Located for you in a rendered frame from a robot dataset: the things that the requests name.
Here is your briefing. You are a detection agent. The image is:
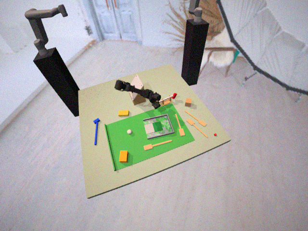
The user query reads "blue putter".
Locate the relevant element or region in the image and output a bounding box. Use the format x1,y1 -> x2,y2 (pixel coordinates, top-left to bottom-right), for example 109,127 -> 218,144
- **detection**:
93,118 -> 100,145

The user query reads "green flat mat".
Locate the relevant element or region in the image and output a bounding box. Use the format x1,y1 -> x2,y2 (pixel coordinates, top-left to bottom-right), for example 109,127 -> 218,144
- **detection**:
106,103 -> 195,171

